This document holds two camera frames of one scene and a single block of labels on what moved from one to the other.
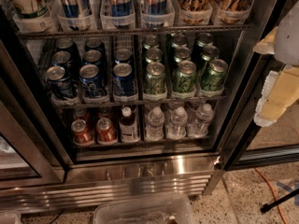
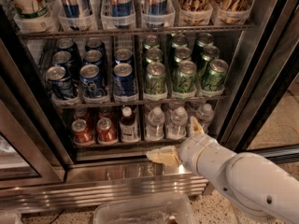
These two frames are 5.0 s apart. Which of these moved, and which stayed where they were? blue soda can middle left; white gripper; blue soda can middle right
Moved: white gripper
Stayed: blue soda can middle right; blue soda can middle left
